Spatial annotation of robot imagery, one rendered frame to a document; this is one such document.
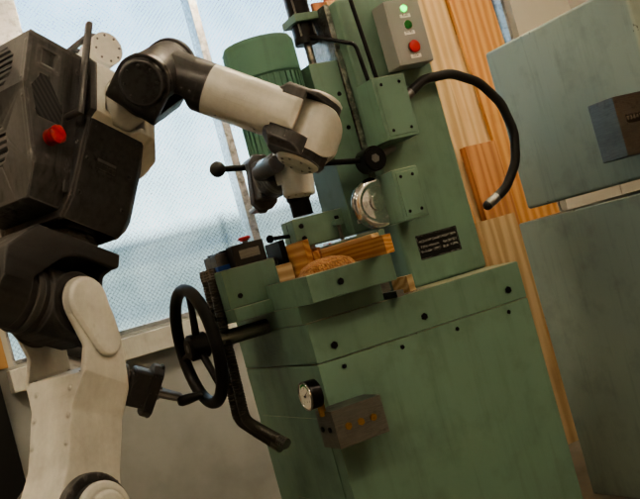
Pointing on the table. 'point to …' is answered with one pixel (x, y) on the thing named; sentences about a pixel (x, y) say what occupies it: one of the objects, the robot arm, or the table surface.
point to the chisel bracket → (314, 228)
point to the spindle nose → (300, 206)
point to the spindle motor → (265, 69)
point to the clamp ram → (277, 252)
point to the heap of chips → (325, 264)
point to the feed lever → (371, 158)
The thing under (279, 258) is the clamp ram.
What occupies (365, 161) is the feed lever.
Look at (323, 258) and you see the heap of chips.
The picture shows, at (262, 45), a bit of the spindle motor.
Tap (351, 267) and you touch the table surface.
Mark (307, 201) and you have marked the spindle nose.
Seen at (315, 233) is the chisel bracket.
